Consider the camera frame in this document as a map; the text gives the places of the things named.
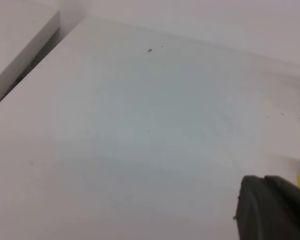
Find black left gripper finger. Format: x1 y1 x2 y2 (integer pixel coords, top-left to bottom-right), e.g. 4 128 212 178
234 175 300 240

